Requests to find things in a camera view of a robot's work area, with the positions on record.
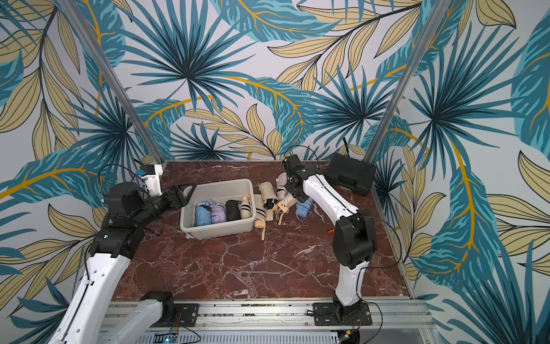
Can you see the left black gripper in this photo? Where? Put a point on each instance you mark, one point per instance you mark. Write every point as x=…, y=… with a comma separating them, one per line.
x=175, y=204

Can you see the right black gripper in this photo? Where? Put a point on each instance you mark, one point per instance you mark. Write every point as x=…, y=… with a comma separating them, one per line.
x=272, y=203

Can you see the pink umbrella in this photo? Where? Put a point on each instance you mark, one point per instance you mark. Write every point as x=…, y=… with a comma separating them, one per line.
x=281, y=181

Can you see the light blue umbrella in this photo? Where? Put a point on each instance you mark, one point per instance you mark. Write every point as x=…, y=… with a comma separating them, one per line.
x=203, y=213

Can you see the lavender umbrella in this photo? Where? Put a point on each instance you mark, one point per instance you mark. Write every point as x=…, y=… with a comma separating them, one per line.
x=218, y=213

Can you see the black umbrella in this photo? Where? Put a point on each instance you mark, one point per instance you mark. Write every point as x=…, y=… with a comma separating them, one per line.
x=233, y=212

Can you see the beige plastic storage box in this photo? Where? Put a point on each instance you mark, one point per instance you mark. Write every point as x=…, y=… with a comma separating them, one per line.
x=218, y=192

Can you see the tan umbrella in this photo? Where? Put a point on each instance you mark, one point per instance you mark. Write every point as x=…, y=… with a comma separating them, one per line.
x=284, y=206

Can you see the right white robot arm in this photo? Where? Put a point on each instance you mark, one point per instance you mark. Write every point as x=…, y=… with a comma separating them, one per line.
x=354, y=241

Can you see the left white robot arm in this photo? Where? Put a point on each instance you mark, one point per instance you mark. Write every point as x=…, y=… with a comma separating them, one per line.
x=113, y=248

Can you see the beige umbrella by box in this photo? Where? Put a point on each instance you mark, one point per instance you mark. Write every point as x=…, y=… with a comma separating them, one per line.
x=268, y=194

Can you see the black plastic tool case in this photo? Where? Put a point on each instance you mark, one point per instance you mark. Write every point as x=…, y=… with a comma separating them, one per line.
x=353, y=174

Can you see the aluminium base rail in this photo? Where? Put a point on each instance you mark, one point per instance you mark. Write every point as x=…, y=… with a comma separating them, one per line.
x=274, y=315

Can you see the right aluminium corner post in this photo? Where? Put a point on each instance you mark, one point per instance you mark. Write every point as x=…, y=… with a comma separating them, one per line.
x=430, y=28

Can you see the aluminium corner post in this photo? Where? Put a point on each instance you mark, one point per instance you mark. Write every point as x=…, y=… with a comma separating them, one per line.
x=85, y=33
x=430, y=28

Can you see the left aluminium corner post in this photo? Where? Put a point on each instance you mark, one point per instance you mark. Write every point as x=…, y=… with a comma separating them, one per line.
x=85, y=33

